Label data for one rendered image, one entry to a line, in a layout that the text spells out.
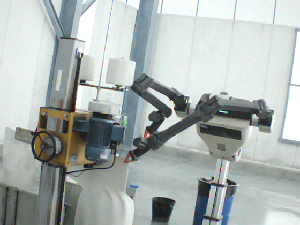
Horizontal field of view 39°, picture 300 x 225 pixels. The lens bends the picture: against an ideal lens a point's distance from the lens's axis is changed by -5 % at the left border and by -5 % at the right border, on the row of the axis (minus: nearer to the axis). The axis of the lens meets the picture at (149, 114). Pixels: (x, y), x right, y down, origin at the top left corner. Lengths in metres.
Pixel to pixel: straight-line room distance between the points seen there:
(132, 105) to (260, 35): 3.71
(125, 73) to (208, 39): 8.66
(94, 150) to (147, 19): 9.31
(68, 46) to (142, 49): 9.03
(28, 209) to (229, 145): 1.44
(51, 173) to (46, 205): 0.20
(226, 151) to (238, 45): 7.97
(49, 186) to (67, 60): 0.74
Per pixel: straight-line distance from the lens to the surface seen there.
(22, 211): 3.12
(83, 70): 2.74
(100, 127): 2.48
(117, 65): 2.60
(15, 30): 7.94
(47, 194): 2.65
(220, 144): 3.07
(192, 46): 11.29
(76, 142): 2.60
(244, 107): 2.68
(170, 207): 5.33
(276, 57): 10.73
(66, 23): 8.88
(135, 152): 2.77
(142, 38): 11.59
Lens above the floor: 1.52
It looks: 3 degrees down
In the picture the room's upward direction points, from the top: 9 degrees clockwise
